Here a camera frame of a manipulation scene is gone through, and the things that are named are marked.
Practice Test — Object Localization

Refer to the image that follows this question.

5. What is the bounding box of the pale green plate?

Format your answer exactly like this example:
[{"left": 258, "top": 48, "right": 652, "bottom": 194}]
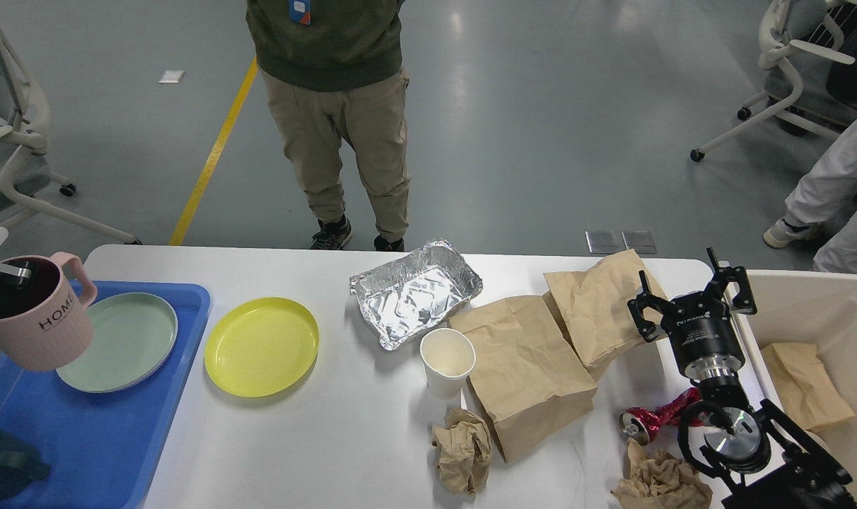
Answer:
[{"left": 56, "top": 292, "right": 177, "bottom": 394}]

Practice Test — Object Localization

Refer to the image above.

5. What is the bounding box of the white paper scrap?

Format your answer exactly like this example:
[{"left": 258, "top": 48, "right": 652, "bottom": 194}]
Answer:
[{"left": 159, "top": 70, "right": 185, "bottom": 84}]

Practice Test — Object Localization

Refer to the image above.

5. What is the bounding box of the floor outlet plate right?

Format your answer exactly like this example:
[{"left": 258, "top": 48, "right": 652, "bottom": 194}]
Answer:
[{"left": 620, "top": 230, "right": 658, "bottom": 255}]

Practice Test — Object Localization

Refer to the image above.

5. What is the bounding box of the floor outlet plate left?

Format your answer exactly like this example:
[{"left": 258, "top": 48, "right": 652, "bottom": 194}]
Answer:
[{"left": 585, "top": 230, "right": 626, "bottom": 255}]

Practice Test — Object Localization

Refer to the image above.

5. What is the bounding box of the brown bag in bin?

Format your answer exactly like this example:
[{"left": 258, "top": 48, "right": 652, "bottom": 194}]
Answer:
[{"left": 759, "top": 342, "right": 856, "bottom": 433}]

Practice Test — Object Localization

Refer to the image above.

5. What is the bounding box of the white plastic bin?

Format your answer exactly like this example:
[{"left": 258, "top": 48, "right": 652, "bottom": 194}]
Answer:
[{"left": 733, "top": 269, "right": 857, "bottom": 502}]

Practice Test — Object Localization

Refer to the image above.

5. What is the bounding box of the aluminium foil tray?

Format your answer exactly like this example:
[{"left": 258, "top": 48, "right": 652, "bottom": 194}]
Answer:
[{"left": 349, "top": 239, "right": 484, "bottom": 351}]

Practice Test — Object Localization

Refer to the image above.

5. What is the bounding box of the large brown paper bag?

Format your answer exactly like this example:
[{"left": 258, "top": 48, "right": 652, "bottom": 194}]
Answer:
[{"left": 449, "top": 296, "right": 597, "bottom": 462}]

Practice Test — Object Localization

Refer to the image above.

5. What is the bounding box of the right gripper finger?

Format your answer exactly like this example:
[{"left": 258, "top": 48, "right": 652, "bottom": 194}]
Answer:
[
  {"left": 627, "top": 271, "right": 677, "bottom": 344},
  {"left": 706, "top": 247, "right": 758, "bottom": 316}
]

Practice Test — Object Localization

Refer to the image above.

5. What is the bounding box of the crumpled brown paper ball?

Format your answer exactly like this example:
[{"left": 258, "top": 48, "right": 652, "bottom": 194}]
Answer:
[{"left": 431, "top": 408, "right": 493, "bottom": 496}]

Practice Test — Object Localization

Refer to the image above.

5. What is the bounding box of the crumpled brown paper wad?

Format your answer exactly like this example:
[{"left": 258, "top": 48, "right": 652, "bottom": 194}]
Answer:
[{"left": 612, "top": 438, "right": 713, "bottom": 508}]

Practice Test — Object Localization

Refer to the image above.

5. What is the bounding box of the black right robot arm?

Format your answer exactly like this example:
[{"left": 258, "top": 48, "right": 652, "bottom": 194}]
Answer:
[{"left": 628, "top": 248, "right": 856, "bottom": 508}]

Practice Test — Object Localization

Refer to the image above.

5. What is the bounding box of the white paper cup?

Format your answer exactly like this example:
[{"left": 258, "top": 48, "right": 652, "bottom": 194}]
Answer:
[{"left": 419, "top": 328, "right": 477, "bottom": 399}]

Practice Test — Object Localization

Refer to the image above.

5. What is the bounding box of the floor outlet plate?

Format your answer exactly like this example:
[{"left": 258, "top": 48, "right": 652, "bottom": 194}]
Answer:
[
  {"left": 620, "top": 230, "right": 658, "bottom": 255},
  {"left": 585, "top": 230, "right": 626, "bottom": 255}
]

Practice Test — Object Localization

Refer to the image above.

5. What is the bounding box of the person in khaki trousers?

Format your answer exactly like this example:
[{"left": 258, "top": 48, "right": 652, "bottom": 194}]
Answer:
[{"left": 245, "top": 1, "right": 410, "bottom": 252}]

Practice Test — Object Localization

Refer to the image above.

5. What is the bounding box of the pink mug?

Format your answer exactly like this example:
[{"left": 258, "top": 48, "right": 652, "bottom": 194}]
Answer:
[{"left": 0, "top": 252, "right": 98, "bottom": 371}]

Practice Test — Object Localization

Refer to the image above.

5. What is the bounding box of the crushed red can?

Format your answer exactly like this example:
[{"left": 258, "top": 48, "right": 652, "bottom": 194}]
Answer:
[{"left": 618, "top": 387, "right": 702, "bottom": 445}]

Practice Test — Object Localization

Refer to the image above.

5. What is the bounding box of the rear brown paper bag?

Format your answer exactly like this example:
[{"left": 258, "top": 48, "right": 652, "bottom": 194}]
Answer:
[{"left": 544, "top": 250, "right": 665, "bottom": 381}]

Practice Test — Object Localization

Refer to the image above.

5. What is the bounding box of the yellow plate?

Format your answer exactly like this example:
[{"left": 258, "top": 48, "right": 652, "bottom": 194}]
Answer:
[{"left": 204, "top": 297, "right": 320, "bottom": 397}]

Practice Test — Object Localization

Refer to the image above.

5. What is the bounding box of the dark teal mug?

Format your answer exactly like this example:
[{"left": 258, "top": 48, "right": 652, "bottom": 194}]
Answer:
[{"left": 0, "top": 429, "right": 52, "bottom": 500}]

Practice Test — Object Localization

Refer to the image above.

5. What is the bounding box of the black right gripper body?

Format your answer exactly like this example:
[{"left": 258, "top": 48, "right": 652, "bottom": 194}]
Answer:
[{"left": 665, "top": 296, "right": 745, "bottom": 381}]

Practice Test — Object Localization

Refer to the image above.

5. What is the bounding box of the grey office chair left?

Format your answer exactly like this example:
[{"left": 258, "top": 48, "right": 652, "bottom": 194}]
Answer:
[{"left": 0, "top": 26, "right": 140, "bottom": 245}]

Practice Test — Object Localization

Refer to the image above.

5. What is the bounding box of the blue plastic tray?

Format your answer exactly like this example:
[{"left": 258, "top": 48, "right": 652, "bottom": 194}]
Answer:
[{"left": 0, "top": 281, "right": 211, "bottom": 508}]

